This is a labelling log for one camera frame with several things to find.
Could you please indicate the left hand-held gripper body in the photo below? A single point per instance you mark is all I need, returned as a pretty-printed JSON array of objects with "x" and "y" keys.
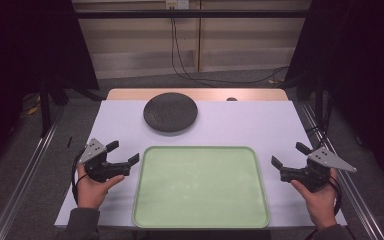
[{"x": 104, "y": 169}]

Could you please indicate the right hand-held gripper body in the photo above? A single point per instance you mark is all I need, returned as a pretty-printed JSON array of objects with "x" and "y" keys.
[{"x": 313, "y": 175}]

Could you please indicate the person's left hand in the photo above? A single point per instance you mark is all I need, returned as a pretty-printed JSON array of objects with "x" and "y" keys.
[{"x": 91, "y": 193}]

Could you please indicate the person's right hand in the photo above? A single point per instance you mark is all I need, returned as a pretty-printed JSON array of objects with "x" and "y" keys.
[{"x": 321, "y": 205}]

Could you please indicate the small black stick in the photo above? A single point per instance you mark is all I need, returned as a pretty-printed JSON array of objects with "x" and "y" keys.
[{"x": 69, "y": 142}]

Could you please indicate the white table mat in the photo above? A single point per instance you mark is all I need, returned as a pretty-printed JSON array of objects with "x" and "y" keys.
[{"x": 246, "y": 126}]

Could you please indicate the dark grey round plate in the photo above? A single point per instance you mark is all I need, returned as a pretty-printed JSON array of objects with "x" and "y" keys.
[{"x": 170, "y": 111}]

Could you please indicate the light green rectangular tray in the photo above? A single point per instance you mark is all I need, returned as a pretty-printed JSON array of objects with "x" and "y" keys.
[{"x": 200, "y": 186}]

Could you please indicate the yellow floor tape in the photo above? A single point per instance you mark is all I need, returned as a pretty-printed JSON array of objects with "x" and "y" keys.
[
  {"x": 33, "y": 109},
  {"x": 274, "y": 81}
]

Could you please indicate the small dark round knob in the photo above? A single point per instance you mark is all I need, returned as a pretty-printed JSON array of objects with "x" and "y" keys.
[{"x": 231, "y": 99}]

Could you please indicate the light wooden table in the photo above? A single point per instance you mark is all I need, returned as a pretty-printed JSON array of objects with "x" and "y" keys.
[{"x": 210, "y": 94}]

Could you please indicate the black curtain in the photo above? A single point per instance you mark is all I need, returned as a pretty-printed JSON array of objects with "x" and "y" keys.
[
  {"x": 23, "y": 50},
  {"x": 363, "y": 66}
]

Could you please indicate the aluminium floor rail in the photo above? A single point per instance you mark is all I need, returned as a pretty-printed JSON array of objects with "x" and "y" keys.
[
  {"x": 353, "y": 190},
  {"x": 23, "y": 180}
]

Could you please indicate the black metal stand post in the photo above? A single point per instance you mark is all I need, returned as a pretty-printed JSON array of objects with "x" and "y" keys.
[
  {"x": 319, "y": 103},
  {"x": 45, "y": 110}
]

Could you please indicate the black horizontal frame bar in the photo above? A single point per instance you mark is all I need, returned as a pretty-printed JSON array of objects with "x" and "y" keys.
[{"x": 193, "y": 14}]

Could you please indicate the white wall socket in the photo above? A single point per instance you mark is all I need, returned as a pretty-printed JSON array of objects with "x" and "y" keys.
[{"x": 177, "y": 3}]

